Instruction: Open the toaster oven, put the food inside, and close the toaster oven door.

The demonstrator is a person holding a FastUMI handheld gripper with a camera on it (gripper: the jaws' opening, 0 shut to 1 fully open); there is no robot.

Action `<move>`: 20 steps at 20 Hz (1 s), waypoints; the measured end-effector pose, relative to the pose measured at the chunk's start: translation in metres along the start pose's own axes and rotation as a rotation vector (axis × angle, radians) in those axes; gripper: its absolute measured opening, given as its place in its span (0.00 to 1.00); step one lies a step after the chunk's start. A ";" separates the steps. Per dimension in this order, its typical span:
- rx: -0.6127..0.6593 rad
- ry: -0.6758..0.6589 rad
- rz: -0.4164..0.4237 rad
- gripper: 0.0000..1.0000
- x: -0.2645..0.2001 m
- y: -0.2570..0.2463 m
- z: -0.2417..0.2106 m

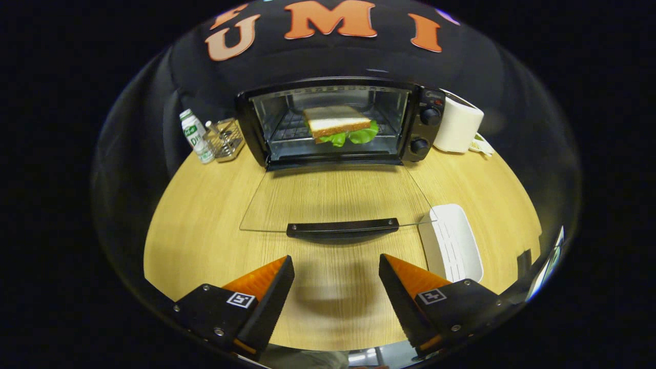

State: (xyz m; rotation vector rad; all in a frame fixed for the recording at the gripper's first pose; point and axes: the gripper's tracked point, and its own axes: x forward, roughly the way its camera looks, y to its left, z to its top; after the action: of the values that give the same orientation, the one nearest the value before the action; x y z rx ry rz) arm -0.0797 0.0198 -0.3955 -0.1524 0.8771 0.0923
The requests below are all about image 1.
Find white bottle green label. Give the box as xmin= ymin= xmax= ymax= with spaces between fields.
xmin=179 ymin=108 xmax=216 ymax=165

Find white pop-up toaster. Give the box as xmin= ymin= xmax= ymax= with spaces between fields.
xmin=433 ymin=89 xmax=485 ymax=154

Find lettuce sandwich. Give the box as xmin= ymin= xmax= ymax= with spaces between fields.
xmin=302 ymin=105 xmax=380 ymax=149

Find black toaster oven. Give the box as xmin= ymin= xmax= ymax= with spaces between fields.
xmin=235 ymin=76 xmax=447 ymax=241

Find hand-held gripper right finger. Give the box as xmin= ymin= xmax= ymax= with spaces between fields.
xmin=378 ymin=253 xmax=516 ymax=359

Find white ridged tray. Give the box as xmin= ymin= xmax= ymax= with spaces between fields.
xmin=417 ymin=203 xmax=485 ymax=284

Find metal wire rack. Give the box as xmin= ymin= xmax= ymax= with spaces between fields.
xmin=204 ymin=117 xmax=246 ymax=163

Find white divided bean dish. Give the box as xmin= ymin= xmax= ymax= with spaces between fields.
xmin=468 ymin=132 xmax=497 ymax=157

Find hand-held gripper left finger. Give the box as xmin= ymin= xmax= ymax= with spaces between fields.
xmin=172 ymin=255 xmax=296 ymax=360

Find white flat panel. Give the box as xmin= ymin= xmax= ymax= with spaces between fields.
xmin=528 ymin=225 xmax=566 ymax=302

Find person's grey trousers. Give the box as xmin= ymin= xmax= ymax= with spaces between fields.
xmin=259 ymin=344 xmax=350 ymax=369

